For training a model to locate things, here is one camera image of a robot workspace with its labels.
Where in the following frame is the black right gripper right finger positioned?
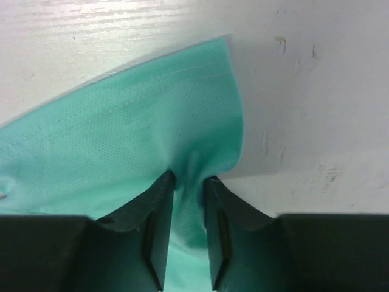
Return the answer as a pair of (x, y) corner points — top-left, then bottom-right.
(204, 177), (388, 291)

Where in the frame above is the teal t shirt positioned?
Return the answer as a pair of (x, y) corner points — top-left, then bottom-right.
(1, 38), (244, 291)

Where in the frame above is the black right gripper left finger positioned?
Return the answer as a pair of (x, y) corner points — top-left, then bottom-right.
(1, 171), (175, 291)

